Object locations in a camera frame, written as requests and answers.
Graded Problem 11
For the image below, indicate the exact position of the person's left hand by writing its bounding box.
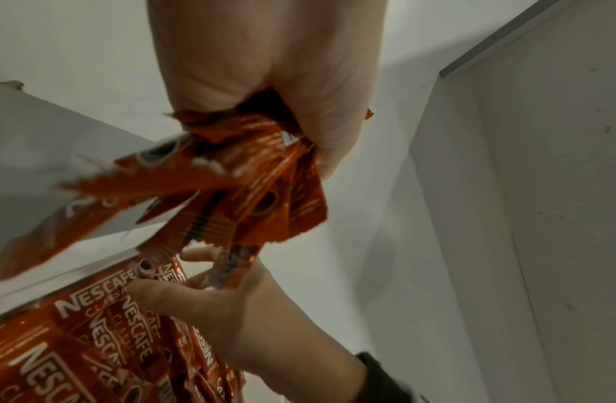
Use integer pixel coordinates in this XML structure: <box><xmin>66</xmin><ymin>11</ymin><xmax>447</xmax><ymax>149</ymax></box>
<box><xmin>145</xmin><ymin>0</ymin><xmax>392</xmax><ymax>182</ymax></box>

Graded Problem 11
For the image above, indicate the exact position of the person's right hand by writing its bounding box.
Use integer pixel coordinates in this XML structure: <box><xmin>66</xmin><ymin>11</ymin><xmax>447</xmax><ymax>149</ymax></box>
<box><xmin>125</xmin><ymin>246</ymin><xmax>369</xmax><ymax>398</ymax></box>

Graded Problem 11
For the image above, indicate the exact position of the bunch of Nescafe sachets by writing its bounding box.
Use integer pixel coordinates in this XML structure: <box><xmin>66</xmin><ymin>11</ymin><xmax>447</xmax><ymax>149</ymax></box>
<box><xmin>0</xmin><ymin>88</ymin><xmax>376</xmax><ymax>292</ymax></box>

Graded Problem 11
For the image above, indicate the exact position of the pile of red Nescafe sachets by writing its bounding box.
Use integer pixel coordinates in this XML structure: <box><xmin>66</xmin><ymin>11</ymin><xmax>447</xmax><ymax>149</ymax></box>
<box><xmin>0</xmin><ymin>253</ymin><xmax>250</xmax><ymax>403</ymax></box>

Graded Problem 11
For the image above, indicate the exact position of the white plastic tray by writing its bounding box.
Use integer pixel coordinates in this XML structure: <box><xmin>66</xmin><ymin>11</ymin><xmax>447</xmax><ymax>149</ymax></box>
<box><xmin>0</xmin><ymin>220</ymin><xmax>289</xmax><ymax>403</ymax></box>

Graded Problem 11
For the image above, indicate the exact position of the black right wristband with markers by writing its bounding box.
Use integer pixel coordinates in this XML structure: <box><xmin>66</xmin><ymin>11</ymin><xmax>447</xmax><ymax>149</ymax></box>
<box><xmin>287</xmin><ymin>351</ymin><xmax>429</xmax><ymax>403</ymax></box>

